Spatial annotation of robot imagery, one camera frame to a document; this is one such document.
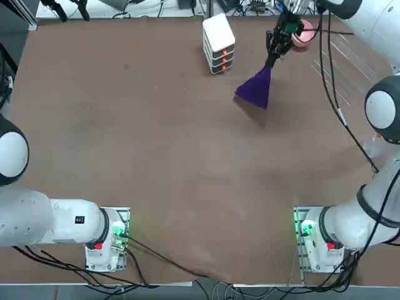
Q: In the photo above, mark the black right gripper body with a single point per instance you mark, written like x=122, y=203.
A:
x=289, y=22

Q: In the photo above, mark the black box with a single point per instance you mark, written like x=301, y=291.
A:
x=187, y=3

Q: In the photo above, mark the black tripod leg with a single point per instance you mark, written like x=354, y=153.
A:
x=57, y=9
x=82, y=9

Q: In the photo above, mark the purple towel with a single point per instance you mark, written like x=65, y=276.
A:
x=256, y=90

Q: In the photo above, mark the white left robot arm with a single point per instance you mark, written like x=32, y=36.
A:
x=31, y=218

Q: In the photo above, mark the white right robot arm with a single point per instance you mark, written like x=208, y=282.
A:
x=375, y=28

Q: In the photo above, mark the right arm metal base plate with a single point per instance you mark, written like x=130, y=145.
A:
x=298, y=218

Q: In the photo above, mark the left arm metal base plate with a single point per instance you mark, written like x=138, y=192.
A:
x=125, y=212

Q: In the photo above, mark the aluminium corner bracket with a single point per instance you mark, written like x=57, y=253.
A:
x=31, y=22

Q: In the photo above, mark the pink bowl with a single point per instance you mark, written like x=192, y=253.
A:
x=304, y=37

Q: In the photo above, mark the grey camera pole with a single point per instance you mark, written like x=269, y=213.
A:
x=208, y=7

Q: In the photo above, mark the white three-drawer box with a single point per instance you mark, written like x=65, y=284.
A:
x=218, y=31

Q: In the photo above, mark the clear acrylic stepped rack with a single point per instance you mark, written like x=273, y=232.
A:
x=350, y=56

